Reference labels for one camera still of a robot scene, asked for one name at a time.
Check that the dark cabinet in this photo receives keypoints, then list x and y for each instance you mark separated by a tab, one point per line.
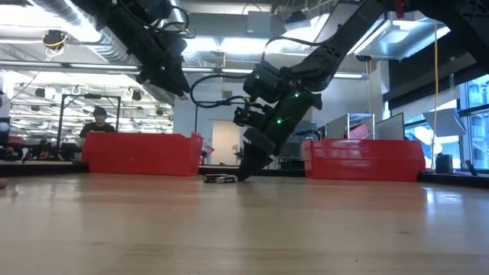
307	131

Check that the bright ceiling light panel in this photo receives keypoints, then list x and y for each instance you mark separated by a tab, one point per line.
229	45

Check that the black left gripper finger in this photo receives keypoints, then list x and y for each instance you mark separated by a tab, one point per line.
176	85

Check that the grey ceiling unit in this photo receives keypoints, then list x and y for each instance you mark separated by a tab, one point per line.
260	23

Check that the grey wall vent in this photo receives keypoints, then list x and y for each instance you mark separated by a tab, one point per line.
227	95

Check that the black gantry frame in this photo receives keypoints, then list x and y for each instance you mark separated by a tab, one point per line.
196	118
118	114

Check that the metal shelf rack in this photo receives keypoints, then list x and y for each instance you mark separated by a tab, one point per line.
336	128

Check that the person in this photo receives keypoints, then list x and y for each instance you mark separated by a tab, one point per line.
97	128

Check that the glass window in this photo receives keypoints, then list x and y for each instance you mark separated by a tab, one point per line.
477	133

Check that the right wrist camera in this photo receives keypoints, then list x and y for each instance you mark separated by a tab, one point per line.
248	117

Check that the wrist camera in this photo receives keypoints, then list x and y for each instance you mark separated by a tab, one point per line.
248	117
156	7

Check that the red plastic bin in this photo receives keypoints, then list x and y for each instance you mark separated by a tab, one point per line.
363	160
141	154

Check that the beige door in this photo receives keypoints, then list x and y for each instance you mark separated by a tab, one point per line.
225	141

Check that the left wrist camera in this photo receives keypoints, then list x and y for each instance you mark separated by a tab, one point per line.
156	7

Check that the grey monitor panel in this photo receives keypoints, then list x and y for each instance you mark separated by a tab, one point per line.
389	128

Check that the silver ventilation duct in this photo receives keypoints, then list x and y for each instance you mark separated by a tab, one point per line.
91	38

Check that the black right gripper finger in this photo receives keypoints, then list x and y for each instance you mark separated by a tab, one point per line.
258	153

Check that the black waste bin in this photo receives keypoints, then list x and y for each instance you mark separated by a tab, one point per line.
444	164

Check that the batteries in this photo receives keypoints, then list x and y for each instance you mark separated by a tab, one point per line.
228	179

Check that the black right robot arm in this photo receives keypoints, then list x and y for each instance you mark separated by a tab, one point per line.
336	46

